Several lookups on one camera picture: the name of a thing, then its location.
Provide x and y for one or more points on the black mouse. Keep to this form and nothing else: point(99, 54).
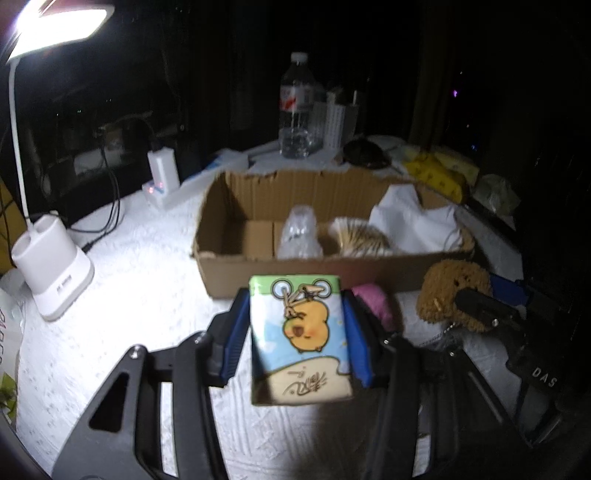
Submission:
point(364, 152)

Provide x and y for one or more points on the brown plush toy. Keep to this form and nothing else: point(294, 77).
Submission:
point(438, 295)

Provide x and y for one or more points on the clear plastic bag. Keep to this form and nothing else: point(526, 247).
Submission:
point(300, 230)

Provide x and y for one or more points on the brown striped cloth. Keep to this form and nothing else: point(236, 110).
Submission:
point(360, 236)

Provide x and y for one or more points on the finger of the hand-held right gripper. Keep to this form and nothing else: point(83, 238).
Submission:
point(508, 288)
point(480, 307)

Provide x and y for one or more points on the white charger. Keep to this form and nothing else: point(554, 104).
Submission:
point(164, 168)

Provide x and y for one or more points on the cartoon chick tissue pack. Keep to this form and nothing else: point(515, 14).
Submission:
point(300, 346)

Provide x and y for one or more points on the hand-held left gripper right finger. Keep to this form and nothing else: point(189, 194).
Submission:
point(358, 341)

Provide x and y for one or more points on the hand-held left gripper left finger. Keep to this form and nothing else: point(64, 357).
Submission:
point(232, 341)

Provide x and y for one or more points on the white desk lamp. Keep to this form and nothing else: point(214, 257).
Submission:
point(55, 277)

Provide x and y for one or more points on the pale tissue pack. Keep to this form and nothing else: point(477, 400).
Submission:
point(461, 164)

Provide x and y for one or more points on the yellow tissue pack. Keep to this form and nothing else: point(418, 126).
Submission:
point(431, 173)

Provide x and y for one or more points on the white printed plastic bag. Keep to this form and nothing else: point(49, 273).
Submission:
point(7, 332)

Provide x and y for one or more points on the white crumpled plastic bag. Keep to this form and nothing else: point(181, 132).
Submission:
point(496, 194)

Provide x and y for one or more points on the cardboard box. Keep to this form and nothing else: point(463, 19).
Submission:
point(295, 277)

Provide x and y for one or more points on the white power strip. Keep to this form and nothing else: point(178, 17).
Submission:
point(159, 198)

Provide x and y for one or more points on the pink soft cloth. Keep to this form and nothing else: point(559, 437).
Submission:
point(375, 304)

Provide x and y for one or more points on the white embossed tablecloth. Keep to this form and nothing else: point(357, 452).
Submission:
point(138, 286)

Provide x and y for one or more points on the clear water bottle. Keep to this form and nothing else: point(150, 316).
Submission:
point(295, 115)

